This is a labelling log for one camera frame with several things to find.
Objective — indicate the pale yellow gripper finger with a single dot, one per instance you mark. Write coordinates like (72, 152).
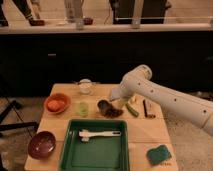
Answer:
(120, 103)

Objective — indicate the dark brown cup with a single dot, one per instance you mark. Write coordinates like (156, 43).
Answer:
(103, 106)

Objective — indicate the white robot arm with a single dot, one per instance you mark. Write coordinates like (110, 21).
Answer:
(138, 81)

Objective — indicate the green plastic tray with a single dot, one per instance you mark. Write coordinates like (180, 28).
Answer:
(99, 153)

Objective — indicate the green cucumber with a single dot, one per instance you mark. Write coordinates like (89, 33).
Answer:
(131, 110)

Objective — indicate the dark grape bunch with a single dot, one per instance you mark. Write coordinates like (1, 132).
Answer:
(113, 113)

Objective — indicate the light green cup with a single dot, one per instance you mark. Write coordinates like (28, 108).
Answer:
(83, 109)

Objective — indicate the clear glass jar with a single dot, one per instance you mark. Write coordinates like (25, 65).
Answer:
(85, 86)

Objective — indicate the white spatula utensil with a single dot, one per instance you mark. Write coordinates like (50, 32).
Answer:
(86, 135)

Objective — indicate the orange bowl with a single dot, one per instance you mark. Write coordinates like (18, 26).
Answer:
(63, 99)

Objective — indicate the green sponge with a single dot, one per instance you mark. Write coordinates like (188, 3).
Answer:
(158, 155)

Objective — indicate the orange fruit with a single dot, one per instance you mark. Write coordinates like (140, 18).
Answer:
(53, 105)

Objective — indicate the maroon bowl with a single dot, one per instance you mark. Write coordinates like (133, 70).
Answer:
(42, 145)

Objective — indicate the black chair base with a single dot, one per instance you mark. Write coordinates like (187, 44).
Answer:
(10, 119)

